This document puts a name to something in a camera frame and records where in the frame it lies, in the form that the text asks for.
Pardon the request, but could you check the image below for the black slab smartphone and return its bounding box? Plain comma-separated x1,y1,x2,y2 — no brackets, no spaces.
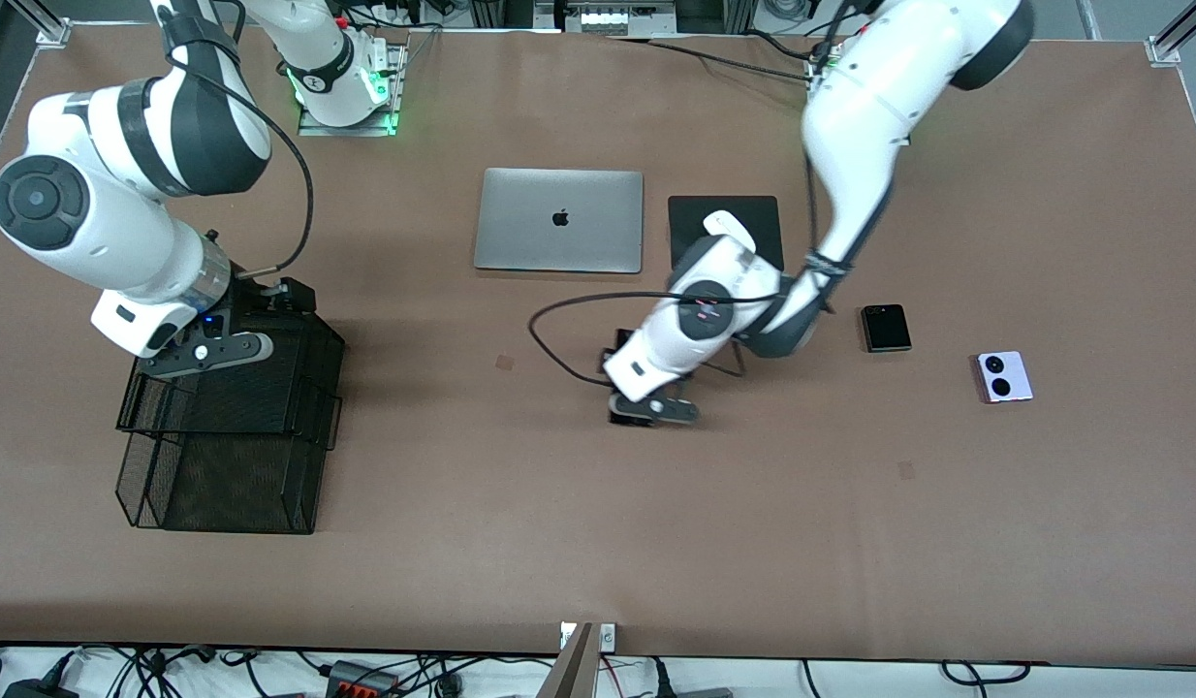
607,329,657,428

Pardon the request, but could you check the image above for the black flip phone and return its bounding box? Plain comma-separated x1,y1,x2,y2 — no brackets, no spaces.
861,303,913,354

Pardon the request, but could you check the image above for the lavender flip phone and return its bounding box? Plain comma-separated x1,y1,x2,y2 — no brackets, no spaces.
977,351,1034,404

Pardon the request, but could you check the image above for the black mesh two-tier tray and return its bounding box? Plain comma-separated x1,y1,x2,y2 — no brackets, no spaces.
114,302,346,535

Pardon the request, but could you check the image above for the black mouse pad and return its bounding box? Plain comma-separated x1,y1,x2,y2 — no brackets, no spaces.
668,195,785,274

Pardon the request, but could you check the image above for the white computer mouse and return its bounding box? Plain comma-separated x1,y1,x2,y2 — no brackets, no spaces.
704,209,756,249

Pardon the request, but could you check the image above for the silver closed laptop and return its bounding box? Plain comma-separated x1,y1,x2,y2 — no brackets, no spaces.
474,168,645,274

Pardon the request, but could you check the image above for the aluminium profile bar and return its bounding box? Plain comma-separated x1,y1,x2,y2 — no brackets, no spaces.
538,622,599,698

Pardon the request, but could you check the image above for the silver metal terminal block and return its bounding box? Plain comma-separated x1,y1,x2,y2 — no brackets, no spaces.
535,0,678,38

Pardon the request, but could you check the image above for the black orange power strip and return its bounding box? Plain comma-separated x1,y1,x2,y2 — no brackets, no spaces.
327,659,398,698

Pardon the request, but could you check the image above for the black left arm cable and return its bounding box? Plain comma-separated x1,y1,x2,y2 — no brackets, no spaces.
527,145,851,391

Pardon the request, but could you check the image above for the white mounting bracket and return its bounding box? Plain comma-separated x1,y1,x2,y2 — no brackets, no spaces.
559,622,618,651

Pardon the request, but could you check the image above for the black cable on table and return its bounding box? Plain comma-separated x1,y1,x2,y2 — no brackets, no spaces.
606,29,814,86

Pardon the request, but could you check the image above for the aluminium frame corner post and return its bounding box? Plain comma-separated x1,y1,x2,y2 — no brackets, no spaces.
1145,0,1196,66
5,0,73,48

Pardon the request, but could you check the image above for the black looped floor cable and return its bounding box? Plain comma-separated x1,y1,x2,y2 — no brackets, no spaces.
940,660,1032,686

